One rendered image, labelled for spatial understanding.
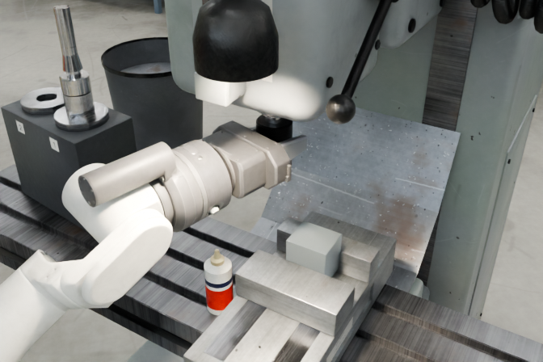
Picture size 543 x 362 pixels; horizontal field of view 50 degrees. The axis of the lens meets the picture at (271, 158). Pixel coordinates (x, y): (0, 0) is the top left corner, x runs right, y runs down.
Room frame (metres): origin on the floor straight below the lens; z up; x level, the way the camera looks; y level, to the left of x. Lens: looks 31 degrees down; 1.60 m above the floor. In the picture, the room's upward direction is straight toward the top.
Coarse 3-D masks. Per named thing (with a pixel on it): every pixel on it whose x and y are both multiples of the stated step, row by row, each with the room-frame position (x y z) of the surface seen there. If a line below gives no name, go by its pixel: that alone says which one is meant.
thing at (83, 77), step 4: (64, 72) 0.90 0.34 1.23; (84, 72) 0.90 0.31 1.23; (60, 76) 0.88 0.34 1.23; (64, 76) 0.88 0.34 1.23; (80, 76) 0.88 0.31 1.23; (84, 76) 0.88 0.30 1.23; (88, 76) 0.89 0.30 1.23; (60, 80) 0.87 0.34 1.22; (64, 80) 0.87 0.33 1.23; (68, 80) 0.87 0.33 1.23; (72, 80) 0.87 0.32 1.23; (76, 80) 0.87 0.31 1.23; (80, 80) 0.87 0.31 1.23; (84, 80) 0.88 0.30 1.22; (88, 80) 0.89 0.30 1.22; (64, 84) 0.87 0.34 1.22; (68, 84) 0.87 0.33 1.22; (72, 84) 0.87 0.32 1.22; (76, 84) 0.87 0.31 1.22; (80, 84) 0.87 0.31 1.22
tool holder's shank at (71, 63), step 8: (56, 8) 0.88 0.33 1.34; (64, 8) 0.88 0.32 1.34; (56, 16) 0.88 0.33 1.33; (64, 16) 0.88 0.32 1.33; (64, 24) 0.88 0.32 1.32; (72, 24) 0.89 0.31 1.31; (64, 32) 0.88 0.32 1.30; (72, 32) 0.88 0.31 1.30; (64, 40) 0.88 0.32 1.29; (72, 40) 0.88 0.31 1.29; (64, 48) 0.88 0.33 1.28; (72, 48) 0.88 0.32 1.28; (64, 56) 0.88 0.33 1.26; (72, 56) 0.88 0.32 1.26; (64, 64) 0.88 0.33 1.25; (72, 64) 0.88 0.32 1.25; (80, 64) 0.89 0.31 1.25; (72, 72) 0.87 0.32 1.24; (80, 72) 0.89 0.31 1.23
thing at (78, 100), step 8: (64, 88) 0.87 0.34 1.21; (72, 88) 0.86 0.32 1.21; (80, 88) 0.87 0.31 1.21; (88, 88) 0.88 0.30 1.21; (64, 96) 0.87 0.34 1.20; (72, 96) 0.87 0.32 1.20; (80, 96) 0.87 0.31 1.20; (88, 96) 0.88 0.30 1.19; (72, 104) 0.87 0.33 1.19; (80, 104) 0.87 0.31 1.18; (88, 104) 0.88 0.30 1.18; (72, 112) 0.87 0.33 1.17; (80, 112) 0.87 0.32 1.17; (88, 112) 0.87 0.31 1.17
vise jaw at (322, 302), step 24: (264, 264) 0.61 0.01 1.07; (288, 264) 0.61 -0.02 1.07; (240, 288) 0.58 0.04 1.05; (264, 288) 0.56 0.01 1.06; (288, 288) 0.56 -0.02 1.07; (312, 288) 0.56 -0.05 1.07; (336, 288) 0.56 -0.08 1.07; (288, 312) 0.55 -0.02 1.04; (312, 312) 0.53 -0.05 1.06; (336, 312) 0.52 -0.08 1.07
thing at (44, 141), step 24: (24, 96) 0.95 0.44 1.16; (48, 96) 0.97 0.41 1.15; (24, 120) 0.89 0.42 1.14; (48, 120) 0.88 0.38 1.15; (72, 120) 0.86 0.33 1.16; (96, 120) 0.86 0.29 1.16; (120, 120) 0.88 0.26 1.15; (24, 144) 0.90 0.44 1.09; (48, 144) 0.85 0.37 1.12; (72, 144) 0.81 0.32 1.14; (96, 144) 0.83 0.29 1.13; (120, 144) 0.87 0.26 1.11; (24, 168) 0.92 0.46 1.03; (48, 168) 0.86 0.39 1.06; (72, 168) 0.82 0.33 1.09; (24, 192) 0.93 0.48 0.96; (48, 192) 0.88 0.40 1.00; (72, 216) 0.84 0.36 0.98
